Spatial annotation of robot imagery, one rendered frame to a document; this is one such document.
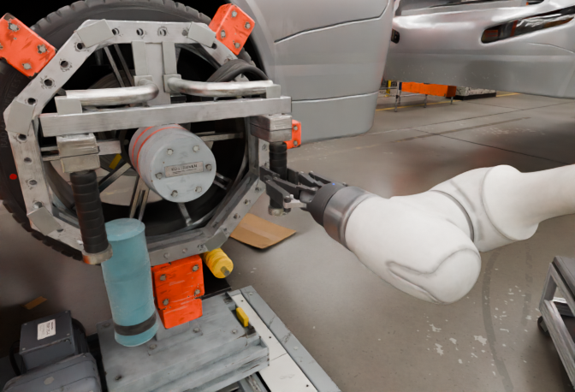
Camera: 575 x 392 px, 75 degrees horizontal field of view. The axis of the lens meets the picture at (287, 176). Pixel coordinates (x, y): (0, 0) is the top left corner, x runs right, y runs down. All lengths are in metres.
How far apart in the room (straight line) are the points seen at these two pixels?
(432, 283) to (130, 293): 0.59
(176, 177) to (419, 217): 0.45
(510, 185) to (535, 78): 2.47
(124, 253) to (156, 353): 0.54
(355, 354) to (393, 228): 1.11
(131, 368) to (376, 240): 0.92
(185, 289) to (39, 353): 0.34
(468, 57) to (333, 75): 1.78
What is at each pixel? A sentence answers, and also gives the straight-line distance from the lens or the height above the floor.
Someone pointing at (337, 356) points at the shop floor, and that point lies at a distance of 1.54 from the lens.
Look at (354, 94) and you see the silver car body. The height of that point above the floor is 0.90.
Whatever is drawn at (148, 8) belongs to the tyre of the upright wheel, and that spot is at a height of 1.15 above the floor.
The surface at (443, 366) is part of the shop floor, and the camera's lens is 1.60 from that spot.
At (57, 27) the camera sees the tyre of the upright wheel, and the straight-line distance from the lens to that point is 0.91.
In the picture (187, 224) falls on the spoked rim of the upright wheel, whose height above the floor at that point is 0.62.
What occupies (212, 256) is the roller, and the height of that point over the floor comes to 0.54.
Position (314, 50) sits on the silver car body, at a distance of 1.32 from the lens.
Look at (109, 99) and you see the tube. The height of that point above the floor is 1.00.
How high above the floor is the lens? 1.08
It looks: 19 degrees down
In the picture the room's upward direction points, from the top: straight up
